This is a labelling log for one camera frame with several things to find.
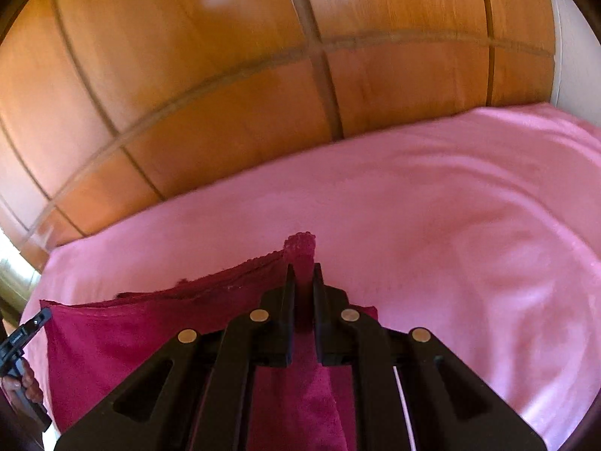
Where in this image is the pink quilted bedspread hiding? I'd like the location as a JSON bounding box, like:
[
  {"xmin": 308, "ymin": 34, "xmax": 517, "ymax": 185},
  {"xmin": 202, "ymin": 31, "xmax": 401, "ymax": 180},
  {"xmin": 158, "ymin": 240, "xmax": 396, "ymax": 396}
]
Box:
[{"xmin": 26, "ymin": 104, "xmax": 600, "ymax": 450}]

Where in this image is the wooden panelled headboard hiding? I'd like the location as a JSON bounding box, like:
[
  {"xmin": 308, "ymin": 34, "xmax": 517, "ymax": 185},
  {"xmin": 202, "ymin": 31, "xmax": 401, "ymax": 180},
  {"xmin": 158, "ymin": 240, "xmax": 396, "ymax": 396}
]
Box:
[{"xmin": 1, "ymin": 0, "xmax": 556, "ymax": 269}]

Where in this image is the dark red knit sweater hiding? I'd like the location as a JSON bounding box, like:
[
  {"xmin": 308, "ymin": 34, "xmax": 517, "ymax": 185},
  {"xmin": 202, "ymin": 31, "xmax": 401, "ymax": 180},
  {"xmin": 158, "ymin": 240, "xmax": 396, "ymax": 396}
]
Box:
[{"xmin": 41, "ymin": 232, "xmax": 356, "ymax": 450}]

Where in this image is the person's left hand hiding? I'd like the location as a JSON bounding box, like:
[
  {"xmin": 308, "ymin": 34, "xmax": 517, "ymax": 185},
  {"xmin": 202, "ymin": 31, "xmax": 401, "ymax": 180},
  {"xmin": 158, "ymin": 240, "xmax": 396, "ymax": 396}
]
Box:
[{"xmin": 1, "ymin": 359, "xmax": 44, "ymax": 413}]

